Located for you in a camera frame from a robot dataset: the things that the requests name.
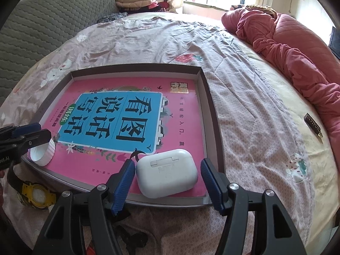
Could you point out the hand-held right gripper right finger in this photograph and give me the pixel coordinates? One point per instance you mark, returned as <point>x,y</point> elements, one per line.
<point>209,183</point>

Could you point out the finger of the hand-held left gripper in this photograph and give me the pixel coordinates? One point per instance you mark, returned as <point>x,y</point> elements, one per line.
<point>37,138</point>
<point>26,129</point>

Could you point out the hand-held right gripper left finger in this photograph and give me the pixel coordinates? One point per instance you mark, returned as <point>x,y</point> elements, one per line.
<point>123,188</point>

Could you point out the white ribbed bottle cap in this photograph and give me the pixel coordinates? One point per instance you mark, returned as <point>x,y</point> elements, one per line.
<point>49,154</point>

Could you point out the white earbuds case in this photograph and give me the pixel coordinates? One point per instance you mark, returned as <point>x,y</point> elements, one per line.
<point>167,172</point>

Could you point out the yellow digital watch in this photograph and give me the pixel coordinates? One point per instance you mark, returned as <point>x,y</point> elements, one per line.
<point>34,195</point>

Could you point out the grey cardboard tray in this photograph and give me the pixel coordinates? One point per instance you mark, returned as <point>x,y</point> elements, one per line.
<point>205,103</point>

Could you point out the pink picture book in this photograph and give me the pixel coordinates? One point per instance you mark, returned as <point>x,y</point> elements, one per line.
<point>106,122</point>

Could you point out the printed pink bed cover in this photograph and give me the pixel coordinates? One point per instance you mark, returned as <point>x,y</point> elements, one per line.
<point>233,106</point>

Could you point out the grey quilted headboard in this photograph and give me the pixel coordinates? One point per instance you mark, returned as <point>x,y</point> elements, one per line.
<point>39,26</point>

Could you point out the cream bed sheet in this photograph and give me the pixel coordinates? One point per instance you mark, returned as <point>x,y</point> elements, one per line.
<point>297,103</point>

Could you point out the small black box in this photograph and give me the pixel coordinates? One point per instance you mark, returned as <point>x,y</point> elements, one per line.
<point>313,123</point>

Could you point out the dark patterned cloth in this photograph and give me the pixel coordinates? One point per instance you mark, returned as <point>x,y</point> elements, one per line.
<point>111,18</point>

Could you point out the pink quilted blanket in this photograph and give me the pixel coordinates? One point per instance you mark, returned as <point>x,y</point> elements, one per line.
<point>292,47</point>

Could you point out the pile of dark clothes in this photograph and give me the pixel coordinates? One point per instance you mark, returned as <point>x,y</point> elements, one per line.
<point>159,4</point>

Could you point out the brown knitted cloth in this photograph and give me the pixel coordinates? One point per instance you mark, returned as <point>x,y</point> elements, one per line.
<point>261,8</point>

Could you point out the black television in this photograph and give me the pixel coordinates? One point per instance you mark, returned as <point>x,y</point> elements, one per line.
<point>335,42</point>

